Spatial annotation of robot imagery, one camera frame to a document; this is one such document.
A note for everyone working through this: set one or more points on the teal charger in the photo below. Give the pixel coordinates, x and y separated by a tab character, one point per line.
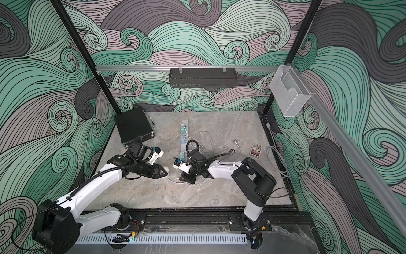
182	156

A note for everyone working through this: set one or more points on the aluminium wall rail right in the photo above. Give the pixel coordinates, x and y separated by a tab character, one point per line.
377	184

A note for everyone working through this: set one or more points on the aluminium wall rail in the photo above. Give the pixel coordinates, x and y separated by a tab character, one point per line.
166	68
377	184

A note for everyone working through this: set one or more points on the black wall shelf tray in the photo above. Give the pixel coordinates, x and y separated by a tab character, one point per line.
202	78

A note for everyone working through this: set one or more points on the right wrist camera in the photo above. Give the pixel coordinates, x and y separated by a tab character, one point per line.
181	165

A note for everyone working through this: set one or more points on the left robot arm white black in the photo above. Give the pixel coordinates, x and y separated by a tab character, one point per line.
59	224

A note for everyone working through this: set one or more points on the small card box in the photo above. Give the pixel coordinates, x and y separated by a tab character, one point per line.
256	150

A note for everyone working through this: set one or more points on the clear acrylic wall bin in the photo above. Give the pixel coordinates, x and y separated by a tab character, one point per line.
289	90

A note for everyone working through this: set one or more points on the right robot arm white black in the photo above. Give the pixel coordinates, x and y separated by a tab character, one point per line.
256	183

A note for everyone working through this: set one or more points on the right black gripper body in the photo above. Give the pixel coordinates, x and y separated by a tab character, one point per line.
195	171

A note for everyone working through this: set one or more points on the aluminium wall rail back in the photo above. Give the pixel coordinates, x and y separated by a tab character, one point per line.
166	68

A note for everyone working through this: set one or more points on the white slotted cable duct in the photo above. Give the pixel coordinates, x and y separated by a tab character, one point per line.
167	238

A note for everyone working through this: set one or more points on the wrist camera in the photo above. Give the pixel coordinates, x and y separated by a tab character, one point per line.
181	165
156	154

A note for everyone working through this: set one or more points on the white power strip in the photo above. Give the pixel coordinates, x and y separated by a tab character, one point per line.
183	147

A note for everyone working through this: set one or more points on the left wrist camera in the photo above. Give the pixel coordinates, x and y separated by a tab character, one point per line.
156	154

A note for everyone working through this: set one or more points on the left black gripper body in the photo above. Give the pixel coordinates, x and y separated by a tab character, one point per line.
147	170

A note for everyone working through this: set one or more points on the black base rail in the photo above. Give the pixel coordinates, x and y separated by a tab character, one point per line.
230	217

